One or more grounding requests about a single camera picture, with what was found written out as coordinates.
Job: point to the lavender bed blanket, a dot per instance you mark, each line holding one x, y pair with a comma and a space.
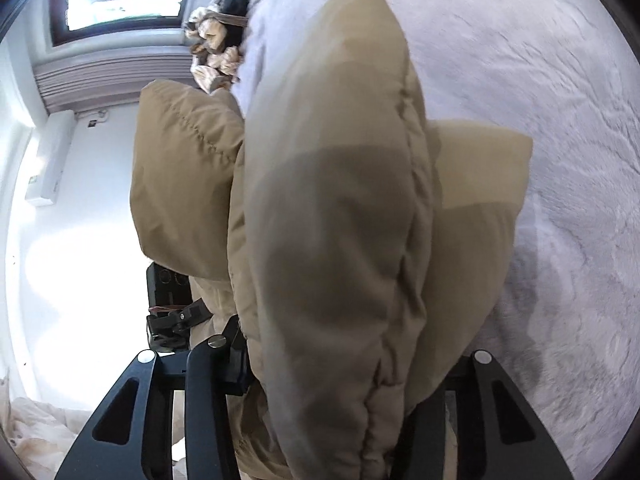
550, 110

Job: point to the pile of striped knit clothes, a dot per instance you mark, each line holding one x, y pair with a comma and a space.
215, 35

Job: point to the white air conditioner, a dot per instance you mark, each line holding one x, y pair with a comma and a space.
50, 160

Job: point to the beige puffer jacket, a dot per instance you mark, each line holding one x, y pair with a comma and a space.
340, 185

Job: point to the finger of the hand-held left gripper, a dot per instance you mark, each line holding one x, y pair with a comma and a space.
192, 315

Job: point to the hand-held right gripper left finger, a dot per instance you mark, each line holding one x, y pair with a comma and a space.
235, 365

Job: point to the grey curtain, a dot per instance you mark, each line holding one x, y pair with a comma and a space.
100, 80

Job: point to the dark wall socket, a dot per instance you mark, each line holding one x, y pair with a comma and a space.
92, 121

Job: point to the cream crumpled cloth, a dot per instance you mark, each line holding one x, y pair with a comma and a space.
45, 435

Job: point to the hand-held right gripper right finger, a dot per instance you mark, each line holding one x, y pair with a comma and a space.
475, 410

